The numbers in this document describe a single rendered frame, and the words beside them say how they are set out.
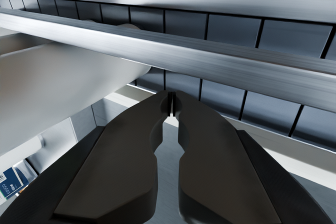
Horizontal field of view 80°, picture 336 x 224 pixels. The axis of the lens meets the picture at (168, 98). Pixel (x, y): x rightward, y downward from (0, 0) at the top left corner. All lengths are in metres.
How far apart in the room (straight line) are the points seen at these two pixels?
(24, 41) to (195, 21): 0.13
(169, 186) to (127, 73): 0.28
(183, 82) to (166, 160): 0.20
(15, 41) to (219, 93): 0.16
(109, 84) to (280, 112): 0.13
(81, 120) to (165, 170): 0.18
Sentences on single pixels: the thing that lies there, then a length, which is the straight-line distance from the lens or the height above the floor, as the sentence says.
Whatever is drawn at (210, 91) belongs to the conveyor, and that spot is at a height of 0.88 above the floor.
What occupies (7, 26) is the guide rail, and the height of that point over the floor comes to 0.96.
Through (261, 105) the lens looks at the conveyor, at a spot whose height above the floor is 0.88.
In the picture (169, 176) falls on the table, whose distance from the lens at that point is 0.39.
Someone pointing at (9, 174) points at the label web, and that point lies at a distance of 0.92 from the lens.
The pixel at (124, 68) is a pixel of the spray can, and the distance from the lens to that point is 0.16.
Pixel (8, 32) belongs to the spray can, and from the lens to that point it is 0.34.
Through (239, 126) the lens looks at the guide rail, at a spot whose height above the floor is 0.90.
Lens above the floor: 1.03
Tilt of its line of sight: 46 degrees down
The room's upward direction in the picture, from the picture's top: 129 degrees counter-clockwise
